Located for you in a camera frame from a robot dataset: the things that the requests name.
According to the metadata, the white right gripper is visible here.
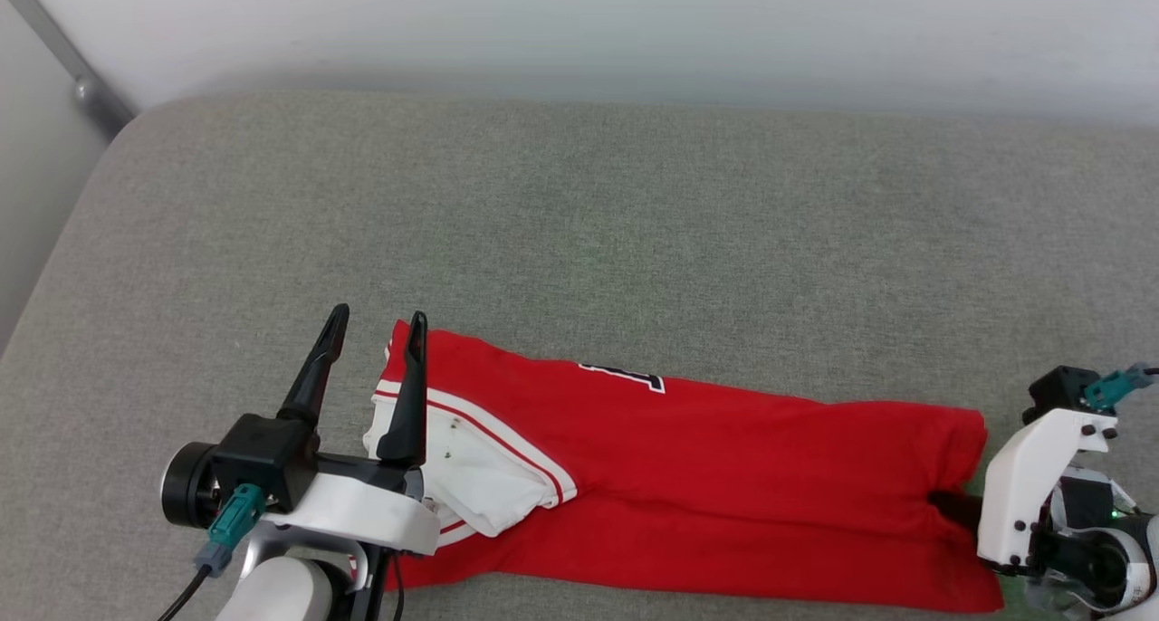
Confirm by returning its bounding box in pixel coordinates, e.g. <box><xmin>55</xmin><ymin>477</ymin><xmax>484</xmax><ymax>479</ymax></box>
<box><xmin>930</xmin><ymin>408</ymin><xmax>1120</xmax><ymax>573</ymax></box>

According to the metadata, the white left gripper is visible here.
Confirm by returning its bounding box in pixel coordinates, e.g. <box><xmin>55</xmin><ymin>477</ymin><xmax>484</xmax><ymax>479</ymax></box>
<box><xmin>262</xmin><ymin>303</ymin><xmax>443</xmax><ymax>557</ymax></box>

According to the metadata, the red white sports jersey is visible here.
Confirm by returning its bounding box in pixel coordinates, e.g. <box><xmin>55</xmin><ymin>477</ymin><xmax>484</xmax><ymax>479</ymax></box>
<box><xmin>349</xmin><ymin>320</ymin><xmax>1007</xmax><ymax>614</ymax></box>

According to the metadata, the grey metal pole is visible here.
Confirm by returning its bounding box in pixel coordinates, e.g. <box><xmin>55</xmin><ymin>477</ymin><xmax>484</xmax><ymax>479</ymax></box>
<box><xmin>0</xmin><ymin>0</ymin><xmax>139</xmax><ymax>139</ymax></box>

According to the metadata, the teal left camera connector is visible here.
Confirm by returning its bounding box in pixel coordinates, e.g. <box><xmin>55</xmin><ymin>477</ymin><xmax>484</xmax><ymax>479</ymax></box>
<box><xmin>194</xmin><ymin>482</ymin><xmax>267</xmax><ymax>576</ymax></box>

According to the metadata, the teal camera connector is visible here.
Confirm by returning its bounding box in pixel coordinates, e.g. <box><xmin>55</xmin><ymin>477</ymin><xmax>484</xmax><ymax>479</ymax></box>
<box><xmin>194</xmin><ymin>482</ymin><xmax>267</xmax><ymax>576</ymax></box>
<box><xmin>1083</xmin><ymin>362</ymin><xmax>1159</xmax><ymax>412</ymax></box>

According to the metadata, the teal right camera connector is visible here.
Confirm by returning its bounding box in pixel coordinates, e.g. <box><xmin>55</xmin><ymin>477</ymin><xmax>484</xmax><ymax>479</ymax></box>
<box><xmin>1083</xmin><ymin>362</ymin><xmax>1159</xmax><ymax>412</ymax></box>

